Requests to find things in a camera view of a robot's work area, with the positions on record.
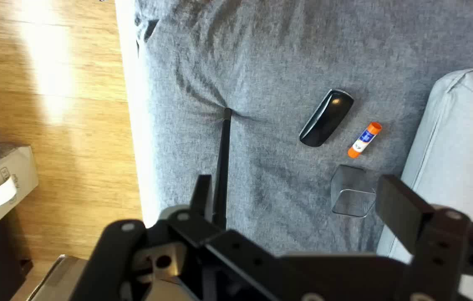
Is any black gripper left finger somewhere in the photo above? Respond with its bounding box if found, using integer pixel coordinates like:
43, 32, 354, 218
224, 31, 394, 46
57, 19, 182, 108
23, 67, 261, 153
187, 173, 215, 225

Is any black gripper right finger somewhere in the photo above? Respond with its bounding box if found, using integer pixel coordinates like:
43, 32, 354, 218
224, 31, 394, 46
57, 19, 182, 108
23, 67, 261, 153
374, 174, 436, 241

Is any clear plastic container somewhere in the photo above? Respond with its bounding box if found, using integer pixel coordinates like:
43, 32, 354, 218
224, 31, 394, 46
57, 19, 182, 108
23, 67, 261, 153
329, 164, 379, 220

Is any orange glue stick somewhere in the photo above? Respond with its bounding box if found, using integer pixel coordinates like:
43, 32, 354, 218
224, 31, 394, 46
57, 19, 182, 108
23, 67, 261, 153
346, 121, 384, 161

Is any short grey pillow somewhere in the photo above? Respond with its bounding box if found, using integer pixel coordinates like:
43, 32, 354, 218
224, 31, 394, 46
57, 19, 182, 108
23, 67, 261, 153
376, 67, 473, 301

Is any black remote on bed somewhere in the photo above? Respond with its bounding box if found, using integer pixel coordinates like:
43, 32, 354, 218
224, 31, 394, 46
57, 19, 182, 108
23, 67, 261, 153
297, 88, 356, 149

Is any grey bed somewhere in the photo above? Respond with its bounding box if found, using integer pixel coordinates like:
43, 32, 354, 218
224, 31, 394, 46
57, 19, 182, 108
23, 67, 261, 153
134, 0, 473, 265

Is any white bed frame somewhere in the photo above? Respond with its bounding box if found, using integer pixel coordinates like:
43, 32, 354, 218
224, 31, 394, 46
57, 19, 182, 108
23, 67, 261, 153
114, 0, 162, 228

